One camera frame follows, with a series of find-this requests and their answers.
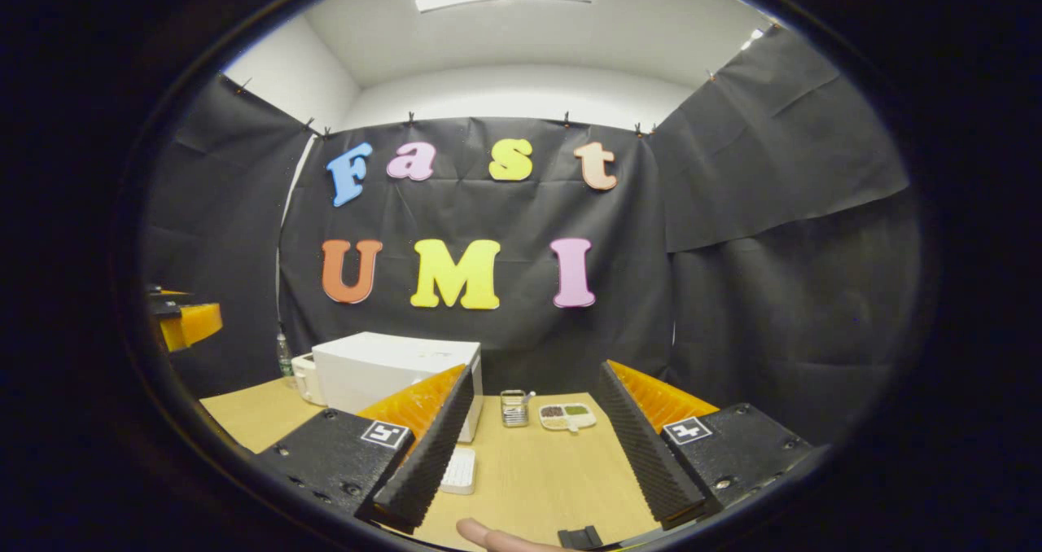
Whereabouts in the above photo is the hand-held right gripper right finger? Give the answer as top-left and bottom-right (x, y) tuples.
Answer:
(598, 361), (815, 530)

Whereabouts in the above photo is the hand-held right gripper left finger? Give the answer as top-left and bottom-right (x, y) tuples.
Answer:
(259, 363), (476, 534)

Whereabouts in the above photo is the white microwave oven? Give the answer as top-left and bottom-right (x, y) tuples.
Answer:
(312, 332), (484, 444)

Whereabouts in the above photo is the white rectangular tray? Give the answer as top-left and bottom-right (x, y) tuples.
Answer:
(440, 446), (477, 496)

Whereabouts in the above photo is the white divided dish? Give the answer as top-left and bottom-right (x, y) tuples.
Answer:
(538, 402), (598, 434)

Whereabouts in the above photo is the glass jar with spoon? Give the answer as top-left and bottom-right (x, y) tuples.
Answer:
(500, 389), (537, 428)

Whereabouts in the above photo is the white toaster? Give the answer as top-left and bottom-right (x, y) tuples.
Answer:
(291, 353), (326, 407)

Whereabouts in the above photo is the black backdrop cloth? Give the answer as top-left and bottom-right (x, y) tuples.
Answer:
(140, 27), (921, 447)

